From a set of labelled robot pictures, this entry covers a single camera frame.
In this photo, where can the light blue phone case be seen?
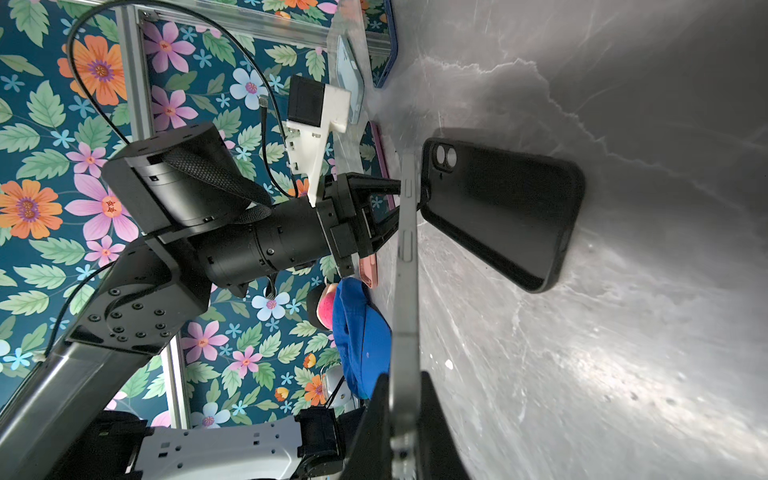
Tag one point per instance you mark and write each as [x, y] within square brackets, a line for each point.
[349, 77]

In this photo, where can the blue cap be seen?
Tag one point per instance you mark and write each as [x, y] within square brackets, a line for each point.
[363, 337]

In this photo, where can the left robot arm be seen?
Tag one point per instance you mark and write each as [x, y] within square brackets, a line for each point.
[204, 225]

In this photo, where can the pink phone case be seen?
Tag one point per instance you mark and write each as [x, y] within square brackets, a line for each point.
[374, 160]

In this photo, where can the black phone case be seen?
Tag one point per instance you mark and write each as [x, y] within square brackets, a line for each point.
[514, 211]

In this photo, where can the plush doll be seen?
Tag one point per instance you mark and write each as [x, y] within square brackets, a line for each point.
[320, 305]

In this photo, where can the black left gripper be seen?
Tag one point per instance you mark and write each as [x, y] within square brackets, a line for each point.
[346, 216]

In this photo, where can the silver smartphone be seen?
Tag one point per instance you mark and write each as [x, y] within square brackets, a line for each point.
[404, 383]

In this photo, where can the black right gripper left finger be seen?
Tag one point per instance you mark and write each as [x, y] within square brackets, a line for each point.
[371, 453]

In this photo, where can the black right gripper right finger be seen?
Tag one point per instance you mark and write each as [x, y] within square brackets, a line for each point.
[438, 457]

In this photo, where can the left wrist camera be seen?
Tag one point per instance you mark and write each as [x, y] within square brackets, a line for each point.
[315, 109]

